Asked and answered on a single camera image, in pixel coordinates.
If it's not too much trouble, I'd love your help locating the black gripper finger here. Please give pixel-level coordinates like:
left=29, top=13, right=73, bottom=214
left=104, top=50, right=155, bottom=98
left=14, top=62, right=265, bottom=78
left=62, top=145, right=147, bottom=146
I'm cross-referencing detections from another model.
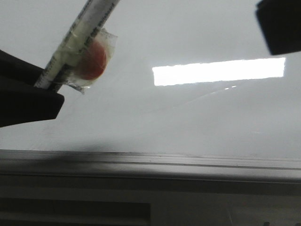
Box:
left=0, top=51, right=64, bottom=127
left=256, top=0, right=301, bottom=55

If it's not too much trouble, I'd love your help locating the red magnet taped to marker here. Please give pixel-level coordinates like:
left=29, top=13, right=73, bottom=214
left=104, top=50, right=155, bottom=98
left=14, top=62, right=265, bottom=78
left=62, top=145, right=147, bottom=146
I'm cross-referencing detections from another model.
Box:
left=63, top=28, right=117, bottom=93

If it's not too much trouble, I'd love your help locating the white black whiteboard marker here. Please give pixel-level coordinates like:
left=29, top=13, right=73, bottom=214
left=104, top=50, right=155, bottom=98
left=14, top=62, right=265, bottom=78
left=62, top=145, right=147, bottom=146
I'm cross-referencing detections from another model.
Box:
left=34, top=0, right=119, bottom=92

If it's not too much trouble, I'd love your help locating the dark vent panel below whiteboard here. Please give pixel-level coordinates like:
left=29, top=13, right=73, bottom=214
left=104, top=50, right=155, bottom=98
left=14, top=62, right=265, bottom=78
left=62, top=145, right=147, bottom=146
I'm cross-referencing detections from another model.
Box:
left=0, top=198, right=151, bottom=226

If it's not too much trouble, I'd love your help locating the white whiteboard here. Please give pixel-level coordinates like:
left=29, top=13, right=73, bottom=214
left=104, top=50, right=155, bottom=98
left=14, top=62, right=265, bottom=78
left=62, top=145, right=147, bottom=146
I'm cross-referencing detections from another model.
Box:
left=0, top=0, right=301, bottom=195

